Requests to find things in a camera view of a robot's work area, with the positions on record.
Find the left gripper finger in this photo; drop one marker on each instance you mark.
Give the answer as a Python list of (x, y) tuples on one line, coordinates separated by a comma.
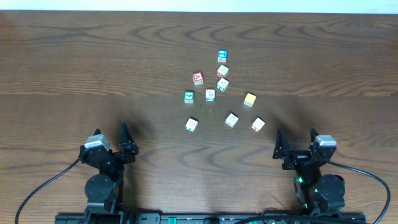
[(125, 140), (96, 132)]

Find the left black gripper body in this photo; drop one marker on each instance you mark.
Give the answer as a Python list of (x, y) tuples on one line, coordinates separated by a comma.
[(111, 156)]

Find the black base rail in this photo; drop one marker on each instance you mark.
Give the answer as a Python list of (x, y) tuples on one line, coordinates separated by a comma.
[(156, 218)]

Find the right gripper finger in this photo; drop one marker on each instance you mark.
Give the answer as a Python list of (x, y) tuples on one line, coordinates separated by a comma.
[(313, 135), (282, 146)]

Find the green 4 wooden block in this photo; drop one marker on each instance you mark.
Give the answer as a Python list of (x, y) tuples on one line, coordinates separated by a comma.
[(189, 97)]

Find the red A wooden block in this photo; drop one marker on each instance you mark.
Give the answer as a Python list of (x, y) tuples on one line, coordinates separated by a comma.
[(198, 78)]

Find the red M wooden block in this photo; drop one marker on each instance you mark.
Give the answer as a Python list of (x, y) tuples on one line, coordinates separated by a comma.
[(222, 71)]

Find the blue top wooden block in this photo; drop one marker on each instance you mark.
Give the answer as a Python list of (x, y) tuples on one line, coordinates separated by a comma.
[(222, 56)]

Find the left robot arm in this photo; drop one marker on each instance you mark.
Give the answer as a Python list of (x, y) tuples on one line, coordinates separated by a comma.
[(104, 191)]

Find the green J wooden block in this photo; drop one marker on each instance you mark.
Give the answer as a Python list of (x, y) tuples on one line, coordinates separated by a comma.
[(222, 84)]

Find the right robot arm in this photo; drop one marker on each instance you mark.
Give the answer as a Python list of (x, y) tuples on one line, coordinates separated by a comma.
[(320, 194)]

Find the red sided wooden block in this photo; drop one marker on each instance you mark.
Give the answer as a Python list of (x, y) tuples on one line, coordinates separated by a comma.
[(258, 124)]

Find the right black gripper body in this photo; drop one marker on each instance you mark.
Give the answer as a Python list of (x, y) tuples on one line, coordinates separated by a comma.
[(297, 157)]

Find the green circle wooden block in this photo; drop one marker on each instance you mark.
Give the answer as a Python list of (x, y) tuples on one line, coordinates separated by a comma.
[(191, 124)]

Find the yellow top wooden block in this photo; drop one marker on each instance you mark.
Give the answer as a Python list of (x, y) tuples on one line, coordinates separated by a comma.
[(249, 99)]

